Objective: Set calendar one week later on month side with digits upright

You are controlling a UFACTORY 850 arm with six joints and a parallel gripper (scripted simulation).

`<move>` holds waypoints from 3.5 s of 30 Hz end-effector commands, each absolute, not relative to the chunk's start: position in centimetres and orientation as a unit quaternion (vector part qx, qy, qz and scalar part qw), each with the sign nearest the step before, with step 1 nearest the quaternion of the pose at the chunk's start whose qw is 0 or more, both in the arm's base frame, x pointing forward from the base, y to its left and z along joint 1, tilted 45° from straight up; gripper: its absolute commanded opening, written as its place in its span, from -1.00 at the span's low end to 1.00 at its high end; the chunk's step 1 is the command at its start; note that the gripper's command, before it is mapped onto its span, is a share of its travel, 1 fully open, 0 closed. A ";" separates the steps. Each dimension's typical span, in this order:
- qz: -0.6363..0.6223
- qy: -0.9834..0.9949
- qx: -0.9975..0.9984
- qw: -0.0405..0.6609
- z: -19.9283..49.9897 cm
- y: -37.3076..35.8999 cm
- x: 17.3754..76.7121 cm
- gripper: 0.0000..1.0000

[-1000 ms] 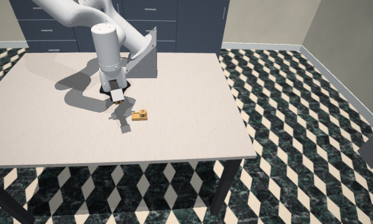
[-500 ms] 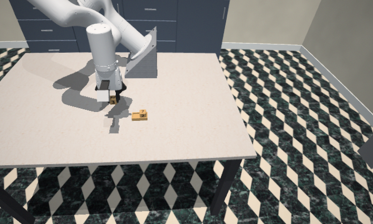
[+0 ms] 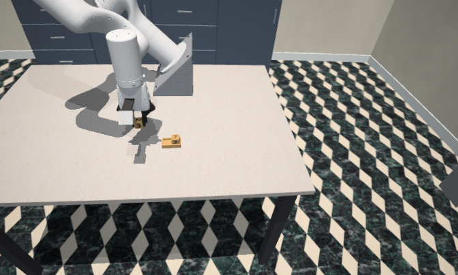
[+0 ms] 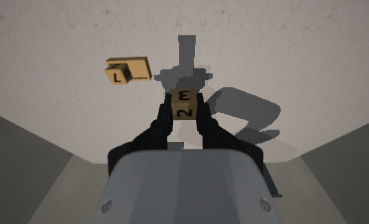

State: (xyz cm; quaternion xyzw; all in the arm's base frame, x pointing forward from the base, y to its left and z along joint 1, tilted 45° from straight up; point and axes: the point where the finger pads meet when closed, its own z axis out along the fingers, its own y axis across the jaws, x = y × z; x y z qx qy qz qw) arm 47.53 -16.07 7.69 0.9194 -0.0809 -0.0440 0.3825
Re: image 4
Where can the tan calendar cube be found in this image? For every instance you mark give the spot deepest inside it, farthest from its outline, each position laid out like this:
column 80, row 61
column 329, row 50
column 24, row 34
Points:
column 118, row 73
column 184, row 104

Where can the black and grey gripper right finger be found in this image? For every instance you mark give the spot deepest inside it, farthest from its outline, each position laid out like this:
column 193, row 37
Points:
column 214, row 135

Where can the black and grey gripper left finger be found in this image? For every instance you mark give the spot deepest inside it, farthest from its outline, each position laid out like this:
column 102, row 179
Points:
column 154, row 138

